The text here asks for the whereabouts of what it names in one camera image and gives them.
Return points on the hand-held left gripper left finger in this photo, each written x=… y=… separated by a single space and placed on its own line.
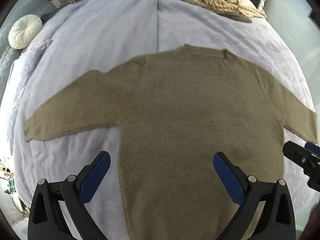
x=96 y=177

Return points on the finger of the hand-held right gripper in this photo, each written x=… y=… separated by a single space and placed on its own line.
x=313 y=148
x=295 y=155

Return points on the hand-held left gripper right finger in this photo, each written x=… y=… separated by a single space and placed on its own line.
x=227 y=177

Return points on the olive knit sweater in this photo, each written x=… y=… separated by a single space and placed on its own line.
x=175 y=105

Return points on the cluttered bedside items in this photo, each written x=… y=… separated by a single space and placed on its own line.
x=8 y=182

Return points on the black flat panel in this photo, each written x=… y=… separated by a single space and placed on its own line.
x=315 y=15

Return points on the lavender smooth fleece blanket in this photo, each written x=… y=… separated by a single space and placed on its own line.
x=87 y=42

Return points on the lavender embossed blanket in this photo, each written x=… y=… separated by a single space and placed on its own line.
x=212 y=30

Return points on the round white pleated pillow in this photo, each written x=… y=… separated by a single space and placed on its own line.
x=25 y=31

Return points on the beige knitted blanket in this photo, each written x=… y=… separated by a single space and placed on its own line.
x=225 y=0

